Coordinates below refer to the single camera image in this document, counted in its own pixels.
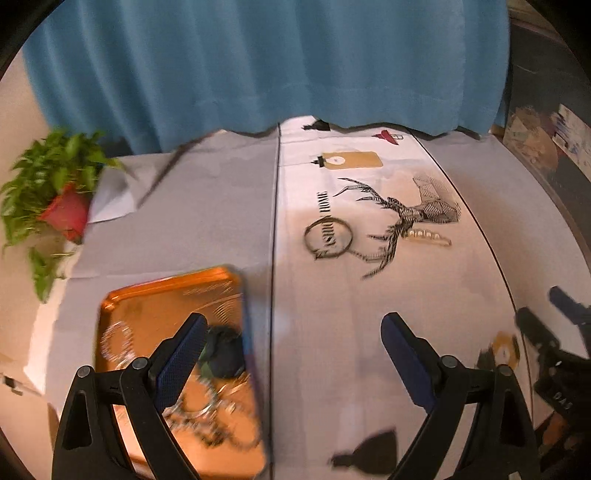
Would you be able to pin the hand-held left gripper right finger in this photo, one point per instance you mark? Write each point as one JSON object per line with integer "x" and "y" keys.
{"x": 408, "y": 369}

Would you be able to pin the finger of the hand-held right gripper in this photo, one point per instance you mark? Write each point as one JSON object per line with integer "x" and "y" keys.
{"x": 538, "y": 330}
{"x": 570, "y": 304}

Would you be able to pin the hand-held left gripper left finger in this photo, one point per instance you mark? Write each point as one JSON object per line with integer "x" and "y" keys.
{"x": 180, "y": 357}

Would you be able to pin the orange metal tray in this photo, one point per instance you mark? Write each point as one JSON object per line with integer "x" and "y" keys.
{"x": 152, "y": 300}

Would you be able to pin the white printed table runner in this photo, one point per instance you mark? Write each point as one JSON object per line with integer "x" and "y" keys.
{"x": 323, "y": 323}

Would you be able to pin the grey tablecloth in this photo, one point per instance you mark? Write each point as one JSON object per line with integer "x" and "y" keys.
{"x": 207, "y": 207}

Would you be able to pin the dark metal bangle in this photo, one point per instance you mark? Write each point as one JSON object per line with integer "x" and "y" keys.
{"x": 308, "y": 244}

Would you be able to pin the brown cardboard piece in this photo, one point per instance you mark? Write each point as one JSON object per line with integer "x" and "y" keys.
{"x": 526, "y": 138}

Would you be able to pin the colourful printed paper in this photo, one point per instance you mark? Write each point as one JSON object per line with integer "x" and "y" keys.
{"x": 572, "y": 131}

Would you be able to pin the white paper sheet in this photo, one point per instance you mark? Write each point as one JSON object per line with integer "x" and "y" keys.
{"x": 111, "y": 196}

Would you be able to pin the thin dark stick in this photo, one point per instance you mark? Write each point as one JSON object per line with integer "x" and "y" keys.
{"x": 159, "y": 177}

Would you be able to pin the green plant in red pot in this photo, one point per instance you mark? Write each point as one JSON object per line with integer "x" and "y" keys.
{"x": 51, "y": 175}

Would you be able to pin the blue curtain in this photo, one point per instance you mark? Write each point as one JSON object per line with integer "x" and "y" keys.
{"x": 254, "y": 64}

